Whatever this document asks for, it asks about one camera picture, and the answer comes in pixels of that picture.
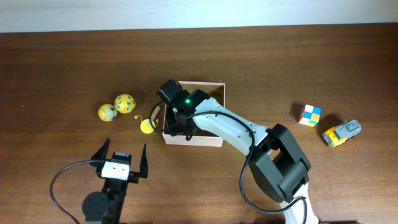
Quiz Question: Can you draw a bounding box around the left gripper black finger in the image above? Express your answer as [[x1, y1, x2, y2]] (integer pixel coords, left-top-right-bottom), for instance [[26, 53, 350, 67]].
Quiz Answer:
[[90, 138, 110, 167], [139, 144, 149, 179]]

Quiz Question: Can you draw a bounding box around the yellow grey mixer truck toy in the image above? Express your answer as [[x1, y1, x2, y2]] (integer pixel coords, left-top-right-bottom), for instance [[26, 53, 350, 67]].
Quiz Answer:
[[322, 119, 362, 148]]

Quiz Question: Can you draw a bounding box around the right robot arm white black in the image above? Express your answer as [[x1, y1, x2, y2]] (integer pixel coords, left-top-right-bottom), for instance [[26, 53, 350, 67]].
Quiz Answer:
[[157, 79, 319, 223]]

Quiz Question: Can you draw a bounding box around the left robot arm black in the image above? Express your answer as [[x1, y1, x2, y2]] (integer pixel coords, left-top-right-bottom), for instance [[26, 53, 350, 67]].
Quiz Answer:
[[81, 139, 149, 224]]

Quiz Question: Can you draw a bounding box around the yellow wooden rattle drum toy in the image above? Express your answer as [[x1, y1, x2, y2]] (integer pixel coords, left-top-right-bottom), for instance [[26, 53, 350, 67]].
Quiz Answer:
[[134, 106, 161, 134]]

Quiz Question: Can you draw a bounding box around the white cardboard box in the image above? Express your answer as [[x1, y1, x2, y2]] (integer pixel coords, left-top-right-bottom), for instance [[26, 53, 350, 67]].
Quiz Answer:
[[162, 81, 226, 147]]

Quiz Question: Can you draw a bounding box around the yellow and grey ball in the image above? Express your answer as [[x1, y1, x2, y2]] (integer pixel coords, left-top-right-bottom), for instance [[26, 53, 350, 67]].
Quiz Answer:
[[98, 104, 118, 122]]

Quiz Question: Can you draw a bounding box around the yellow ball with blue letters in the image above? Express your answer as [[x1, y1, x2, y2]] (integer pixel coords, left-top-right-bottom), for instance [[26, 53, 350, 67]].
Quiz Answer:
[[114, 94, 136, 114]]

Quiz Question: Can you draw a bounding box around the colourful puzzle cube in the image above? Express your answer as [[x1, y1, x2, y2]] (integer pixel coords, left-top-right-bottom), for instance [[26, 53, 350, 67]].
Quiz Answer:
[[298, 105, 322, 127]]

